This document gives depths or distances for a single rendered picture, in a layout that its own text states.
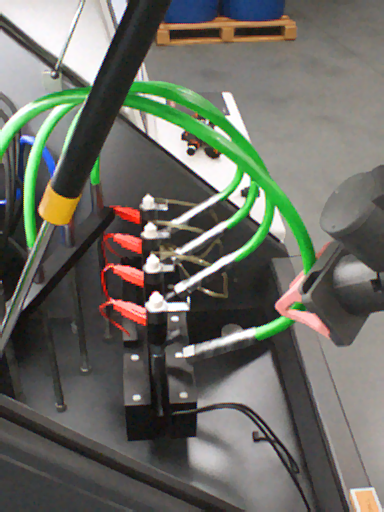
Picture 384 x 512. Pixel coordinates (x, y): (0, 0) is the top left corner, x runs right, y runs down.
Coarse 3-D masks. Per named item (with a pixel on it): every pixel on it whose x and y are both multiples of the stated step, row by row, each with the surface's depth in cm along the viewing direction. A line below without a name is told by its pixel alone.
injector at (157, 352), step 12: (156, 312) 80; (156, 324) 82; (156, 336) 83; (168, 336) 84; (180, 336) 84; (156, 348) 84; (156, 360) 86; (156, 372) 87; (156, 384) 89; (156, 396) 91; (156, 408) 92
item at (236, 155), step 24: (48, 96) 59; (72, 96) 58; (24, 120) 61; (168, 120) 57; (192, 120) 56; (0, 144) 64; (216, 144) 57; (288, 216) 59; (312, 264) 61; (0, 288) 77; (264, 336) 68
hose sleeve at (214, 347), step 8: (248, 328) 69; (224, 336) 71; (232, 336) 70; (240, 336) 69; (248, 336) 69; (200, 344) 73; (208, 344) 72; (216, 344) 71; (224, 344) 70; (232, 344) 70; (240, 344) 69; (248, 344) 69; (200, 352) 72; (208, 352) 71; (216, 352) 71; (224, 352) 71
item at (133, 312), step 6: (120, 300) 86; (114, 306) 85; (120, 306) 85; (126, 306) 85; (132, 306) 85; (138, 306) 84; (126, 312) 84; (132, 312) 84; (138, 312) 83; (144, 312) 83; (132, 318) 84; (138, 318) 84; (144, 318) 83; (144, 324) 84
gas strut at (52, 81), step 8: (80, 0) 88; (80, 8) 88; (80, 16) 89; (72, 24) 90; (72, 32) 90; (64, 48) 91; (64, 56) 92; (56, 64) 93; (48, 72) 93; (56, 72) 93; (48, 80) 94; (56, 80) 94; (48, 88) 94; (56, 88) 95
